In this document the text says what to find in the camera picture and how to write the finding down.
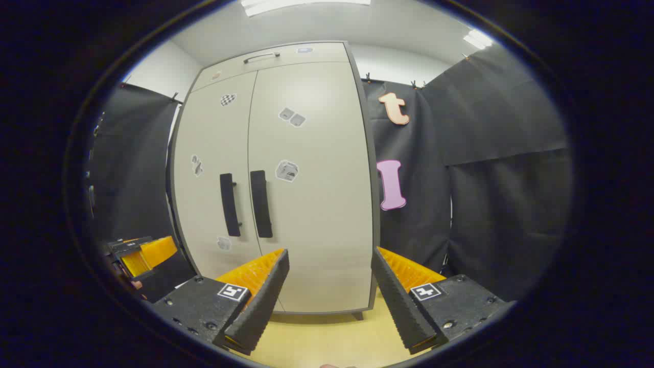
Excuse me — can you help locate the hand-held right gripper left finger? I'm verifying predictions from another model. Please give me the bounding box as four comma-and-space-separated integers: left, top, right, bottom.
153, 249, 290, 356

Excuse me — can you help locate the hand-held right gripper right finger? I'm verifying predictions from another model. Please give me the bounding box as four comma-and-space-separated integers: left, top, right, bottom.
371, 246, 514, 355

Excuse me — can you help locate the beige double-door shoe cabinet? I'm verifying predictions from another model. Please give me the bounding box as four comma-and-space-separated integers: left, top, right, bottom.
167, 41, 381, 321

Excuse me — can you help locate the beige cabinet door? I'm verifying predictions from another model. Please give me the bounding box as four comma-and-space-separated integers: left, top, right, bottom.
171, 72, 264, 281
248, 61, 376, 313

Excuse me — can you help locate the beige cabinet drawer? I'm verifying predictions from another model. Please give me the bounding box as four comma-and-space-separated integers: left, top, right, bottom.
192, 42, 353, 93

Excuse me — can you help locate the black backdrop cloth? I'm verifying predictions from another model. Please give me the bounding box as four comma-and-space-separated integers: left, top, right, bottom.
84, 82, 197, 302
362, 43, 573, 302

